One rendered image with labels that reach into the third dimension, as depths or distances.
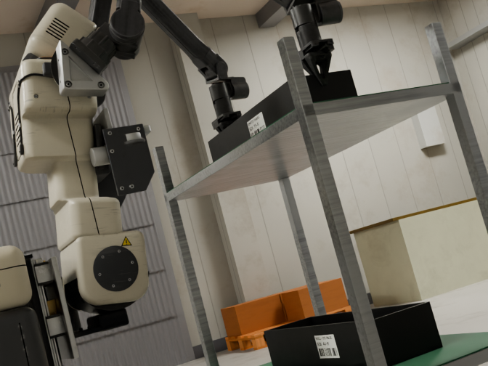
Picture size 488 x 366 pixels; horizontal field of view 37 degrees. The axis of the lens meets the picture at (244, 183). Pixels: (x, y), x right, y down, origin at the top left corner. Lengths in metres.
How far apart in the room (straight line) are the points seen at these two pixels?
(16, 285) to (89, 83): 0.46
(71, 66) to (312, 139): 0.55
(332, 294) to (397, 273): 0.77
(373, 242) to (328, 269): 0.72
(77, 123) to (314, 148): 0.58
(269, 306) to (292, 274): 0.87
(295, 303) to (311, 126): 5.29
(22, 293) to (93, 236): 0.27
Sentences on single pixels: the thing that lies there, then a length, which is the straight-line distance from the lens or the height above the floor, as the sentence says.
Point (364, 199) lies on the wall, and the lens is 8.36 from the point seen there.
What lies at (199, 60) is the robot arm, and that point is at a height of 1.31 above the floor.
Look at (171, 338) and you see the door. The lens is 7.08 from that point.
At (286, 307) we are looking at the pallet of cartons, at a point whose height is 0.26.
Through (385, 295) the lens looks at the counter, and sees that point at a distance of 7.52.
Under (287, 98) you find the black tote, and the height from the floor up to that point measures 1.02.
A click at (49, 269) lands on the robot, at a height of 0.76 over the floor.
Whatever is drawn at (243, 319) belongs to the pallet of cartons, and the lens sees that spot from 6.82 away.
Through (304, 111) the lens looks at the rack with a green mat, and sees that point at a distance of 1.55.
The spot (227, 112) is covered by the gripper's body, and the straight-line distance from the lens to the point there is 2.29.
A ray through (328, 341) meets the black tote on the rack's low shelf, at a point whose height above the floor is 0.42.
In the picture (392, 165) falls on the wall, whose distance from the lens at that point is 8.70.
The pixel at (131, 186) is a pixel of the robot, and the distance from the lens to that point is 1.71.
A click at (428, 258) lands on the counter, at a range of 7.22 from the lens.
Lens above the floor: 0.63
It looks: 7 degrees up
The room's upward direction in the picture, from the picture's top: 15 degrees counter-clockwise
